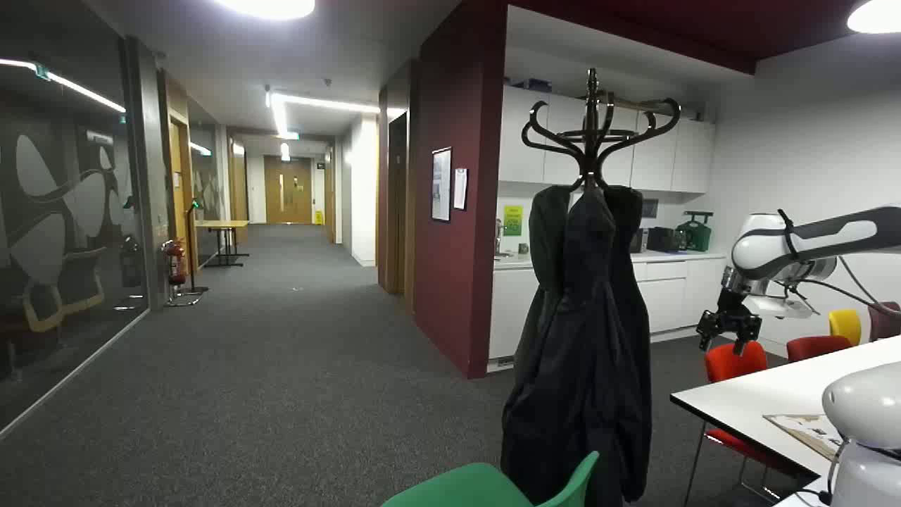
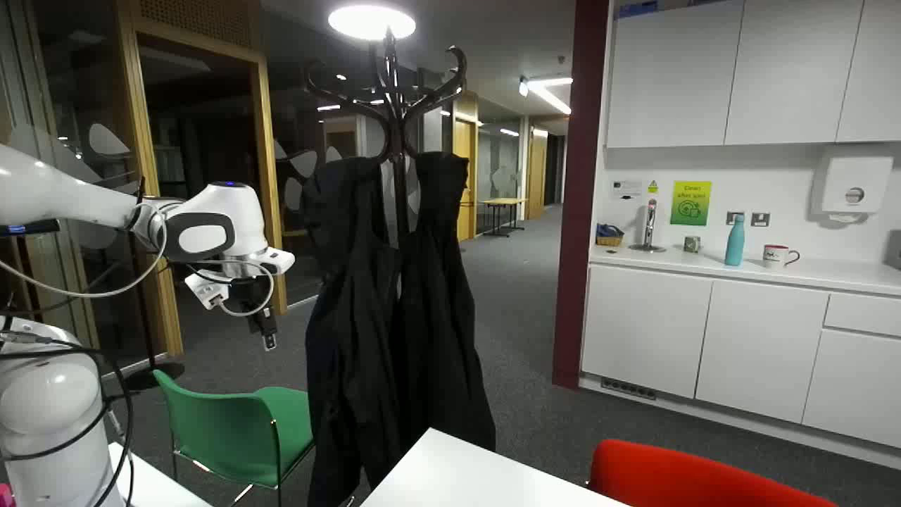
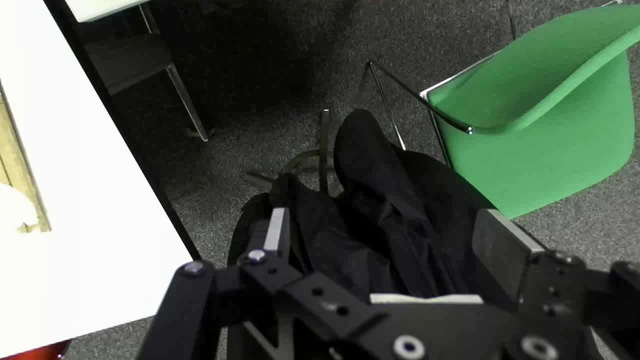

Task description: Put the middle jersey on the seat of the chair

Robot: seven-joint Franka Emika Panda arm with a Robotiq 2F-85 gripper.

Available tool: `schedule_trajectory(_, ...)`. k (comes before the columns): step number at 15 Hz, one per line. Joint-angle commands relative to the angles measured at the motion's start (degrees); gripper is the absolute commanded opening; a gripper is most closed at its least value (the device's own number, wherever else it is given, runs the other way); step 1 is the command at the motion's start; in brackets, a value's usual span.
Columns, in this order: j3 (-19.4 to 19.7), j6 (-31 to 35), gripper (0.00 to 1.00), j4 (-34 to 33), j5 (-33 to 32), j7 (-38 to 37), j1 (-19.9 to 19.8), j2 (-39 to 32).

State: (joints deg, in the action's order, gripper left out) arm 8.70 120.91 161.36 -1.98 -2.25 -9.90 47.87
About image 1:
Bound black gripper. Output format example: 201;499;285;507
695;283;766;356

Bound red chair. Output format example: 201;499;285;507
685;341;784;502
787;333;856;362

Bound yellow chair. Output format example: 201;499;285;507
829;306;864;345

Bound purple chair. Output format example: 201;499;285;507
868;300;901;344

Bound green plastic chair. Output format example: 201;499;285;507
381;447;604;507

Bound white table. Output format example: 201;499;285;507
671;334;901;479

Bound white lower kitchen cabinets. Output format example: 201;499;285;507
488;251;733;366

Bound black countertop appliance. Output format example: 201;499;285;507
644;223;681;252

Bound printed sheet on table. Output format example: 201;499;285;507
763;410;847;462

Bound black bentwood coat rack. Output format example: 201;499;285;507
521;64;685;185

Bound wooden hallway door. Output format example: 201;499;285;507
262;154;315;228

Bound ceiling strip light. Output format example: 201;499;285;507
262;87;383;118

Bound wooden hallway table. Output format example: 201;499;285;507
193;217;253;269

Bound red fire extinguisher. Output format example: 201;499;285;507
160;237;188;286

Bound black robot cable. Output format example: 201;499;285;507
802;251;888;314

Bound white upper wall cabinets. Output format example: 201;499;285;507
499;82;719;196

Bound green wall poster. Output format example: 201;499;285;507
502;202;528;238

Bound white paper wall notice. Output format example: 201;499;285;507
450;166;471;214

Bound framed wall notice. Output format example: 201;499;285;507
429;144;456;224

